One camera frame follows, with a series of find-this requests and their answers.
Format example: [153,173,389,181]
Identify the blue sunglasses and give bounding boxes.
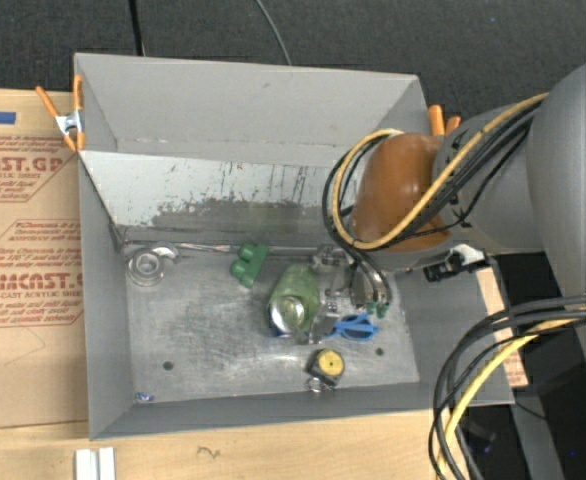
[324,311,380,345]

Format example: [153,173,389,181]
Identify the yellow and black tape measure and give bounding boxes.
[304,347,346,394]

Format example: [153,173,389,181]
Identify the green drink can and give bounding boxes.
[266,262,323,340]

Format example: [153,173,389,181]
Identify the green toy block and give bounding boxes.
[229,241,270,289]

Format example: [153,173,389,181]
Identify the grey metal bin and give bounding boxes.
[72,51,517,442]

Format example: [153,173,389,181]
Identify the clear glass cup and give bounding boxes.
[125,242,180,288]

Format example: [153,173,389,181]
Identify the brown cardboard board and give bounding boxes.
[0,86,530,430]

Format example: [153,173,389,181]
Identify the black cylinder on white bracket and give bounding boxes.
[422,245,489,283]

